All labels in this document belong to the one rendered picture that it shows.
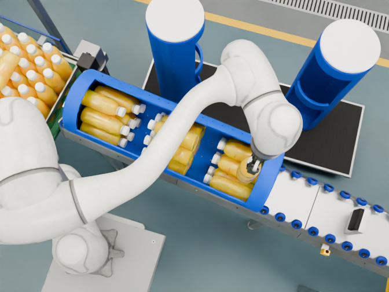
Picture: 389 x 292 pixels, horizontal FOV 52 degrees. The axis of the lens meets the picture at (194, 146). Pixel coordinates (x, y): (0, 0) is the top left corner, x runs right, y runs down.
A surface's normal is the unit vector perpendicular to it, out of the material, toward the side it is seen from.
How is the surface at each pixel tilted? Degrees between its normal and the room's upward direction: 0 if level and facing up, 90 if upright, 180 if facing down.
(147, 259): 0
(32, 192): 13
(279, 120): 8
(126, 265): 0
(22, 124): 33
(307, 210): 0
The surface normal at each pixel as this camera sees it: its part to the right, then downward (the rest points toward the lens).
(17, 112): 0.36, -0.62
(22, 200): 0.10, -0.13
